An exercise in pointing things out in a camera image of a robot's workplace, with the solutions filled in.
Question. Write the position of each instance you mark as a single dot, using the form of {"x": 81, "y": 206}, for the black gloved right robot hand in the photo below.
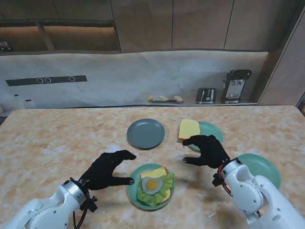
{"x": 212, "y": 152}

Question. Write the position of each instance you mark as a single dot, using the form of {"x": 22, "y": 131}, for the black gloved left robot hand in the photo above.
{"x": 102, "y": 171}

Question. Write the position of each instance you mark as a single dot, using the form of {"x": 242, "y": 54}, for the fried egg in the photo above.
{"x": 152, "y": 184}

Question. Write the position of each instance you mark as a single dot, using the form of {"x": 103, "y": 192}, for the yellow bread slice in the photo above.
{"x": 153, "y": 173}
{"x": 188, "y": 130}

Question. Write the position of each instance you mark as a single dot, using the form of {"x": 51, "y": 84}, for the green lettuce leaf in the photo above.
{"x": 166, "y": 182}

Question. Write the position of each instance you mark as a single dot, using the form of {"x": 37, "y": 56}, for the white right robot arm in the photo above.
{"x": 262, "y": 195}

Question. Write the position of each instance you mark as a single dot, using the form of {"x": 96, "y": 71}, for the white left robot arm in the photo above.
{"x": 47, "y": 210}

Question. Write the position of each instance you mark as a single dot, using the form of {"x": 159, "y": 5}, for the green bread plate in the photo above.
{"x": 212, "y": 130}

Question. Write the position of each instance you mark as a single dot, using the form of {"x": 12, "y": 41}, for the green lettuce plate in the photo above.
{"x": 267, "y": 169}

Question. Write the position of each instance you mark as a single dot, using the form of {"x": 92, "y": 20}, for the black silver toaster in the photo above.
{"x": 206, "y": 96}

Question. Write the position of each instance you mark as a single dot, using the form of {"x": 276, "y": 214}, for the grey plate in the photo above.
{"x": 145, "y": 133}

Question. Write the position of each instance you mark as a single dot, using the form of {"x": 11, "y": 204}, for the yellow food piece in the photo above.
{"x": 178, "y": 97}
{"x": 163, "y": 98}
{"x": 150, "y": 98}

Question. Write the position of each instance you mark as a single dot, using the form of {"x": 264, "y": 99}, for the dark cutting board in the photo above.
{"x": 166, "y": 101}

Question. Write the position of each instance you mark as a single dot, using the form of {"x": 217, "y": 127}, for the black silver coffee machine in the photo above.
{"x": 234, "y": 86}

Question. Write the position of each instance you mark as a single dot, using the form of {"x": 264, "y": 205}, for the small white black-topped container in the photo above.
{"x": 29, "y": 103}

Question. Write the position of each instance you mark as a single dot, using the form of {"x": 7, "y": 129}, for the tall white container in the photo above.
{"x": 17, "y": 101}

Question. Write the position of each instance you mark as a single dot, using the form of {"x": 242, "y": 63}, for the dark object on shelf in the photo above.
{"x": 5, "y": 46}

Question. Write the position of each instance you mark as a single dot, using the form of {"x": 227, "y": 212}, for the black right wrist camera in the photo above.
{"x": 217, "y": 180}

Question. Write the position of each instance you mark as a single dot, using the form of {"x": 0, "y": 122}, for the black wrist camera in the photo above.
{"x": 217, "y": 180}
{"x": 89, "y": 204}

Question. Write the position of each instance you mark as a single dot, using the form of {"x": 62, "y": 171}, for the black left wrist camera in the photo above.
{"x": 89, "y": 204}

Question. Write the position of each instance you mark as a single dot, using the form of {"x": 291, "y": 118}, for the black wall socket strip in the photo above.
{"x": 23, "y": 81}

